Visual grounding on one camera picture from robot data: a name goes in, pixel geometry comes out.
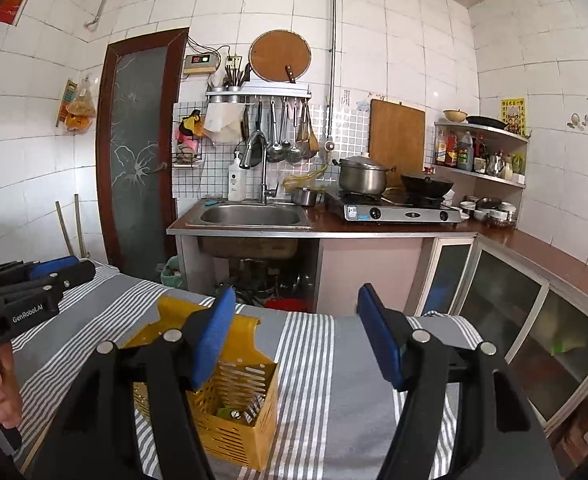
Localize utensils inside yellow basket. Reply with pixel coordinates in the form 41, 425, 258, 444
215, 394, 266, 426

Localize chrome kitchen faucet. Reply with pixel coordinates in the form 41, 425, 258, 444
238, 129, 279, 206

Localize person's left hand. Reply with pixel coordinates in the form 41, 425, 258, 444
0, 342, 23, 429

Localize glass door cabinet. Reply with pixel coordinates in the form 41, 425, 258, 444
406, 235, 588, 434

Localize yellow plastic utensil basket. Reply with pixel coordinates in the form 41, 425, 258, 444
121, 294, 281, 473

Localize stainless steel sink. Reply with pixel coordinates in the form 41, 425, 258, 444
176, 200, 311, 260

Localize grey white striped cloth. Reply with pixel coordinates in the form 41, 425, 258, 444
12, 260, 484, 480

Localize white soap bottle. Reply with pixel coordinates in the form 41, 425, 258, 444
228, 151, 246, 202

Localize dark brown glass door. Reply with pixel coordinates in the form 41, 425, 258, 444
96, 28, 188, 282

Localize hanging white cloth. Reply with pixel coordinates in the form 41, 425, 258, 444
204, 102, 244, 144

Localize red basin under sink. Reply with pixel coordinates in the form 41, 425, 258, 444
265, 298, 310, 312

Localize hanging steel ladle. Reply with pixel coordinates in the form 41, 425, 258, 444
267, 98, 286, 162

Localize stacked bowls on counter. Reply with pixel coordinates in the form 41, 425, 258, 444
459, 197, 518, 228

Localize small steel bowl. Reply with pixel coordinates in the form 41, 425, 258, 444
291, 186, 319, 208

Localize black wok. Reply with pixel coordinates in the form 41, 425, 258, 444
400, 174, 454, 200

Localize steel gas stove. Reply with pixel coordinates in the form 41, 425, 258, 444
324, 191, 463, 224

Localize steel kettle on shelf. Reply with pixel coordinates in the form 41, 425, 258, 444
486, 152, 506, 177

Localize white corner shelf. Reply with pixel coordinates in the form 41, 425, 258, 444
430, 118, 529, 208

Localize red label bottle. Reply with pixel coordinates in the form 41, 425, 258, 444
445, 132, 458, 167

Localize round wooden cutting board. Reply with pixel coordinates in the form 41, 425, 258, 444
248, 29, 311, 84

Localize steel pot with lid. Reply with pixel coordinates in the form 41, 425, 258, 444
332, 155, 396, 196

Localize black pan top shelf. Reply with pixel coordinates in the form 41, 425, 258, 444
466, 115, 507, 130

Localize rectangular wooden cutting board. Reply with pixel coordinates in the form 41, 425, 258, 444
368, 100, 425, 188

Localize beige bowl top shelf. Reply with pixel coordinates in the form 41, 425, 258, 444
443, 110, 468, 122

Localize wooden sticks against wall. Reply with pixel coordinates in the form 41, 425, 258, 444
54, 193, 89, 260

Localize hanging bag on wall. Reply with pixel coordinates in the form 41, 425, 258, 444
64, 77, 96, 132

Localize wire basket with sponges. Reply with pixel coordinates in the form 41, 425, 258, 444
174, 110, 204, 166

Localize steel wall utensil rack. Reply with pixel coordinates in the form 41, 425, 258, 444
205, 80, 311, 103

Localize wall electrical box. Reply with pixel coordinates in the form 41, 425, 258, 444
182, 53, 220, 76

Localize vertical wall pipe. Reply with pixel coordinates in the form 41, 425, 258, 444
323, 0, 337, 154

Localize yellow wall poster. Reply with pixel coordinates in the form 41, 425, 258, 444
501, 98, 526, 136

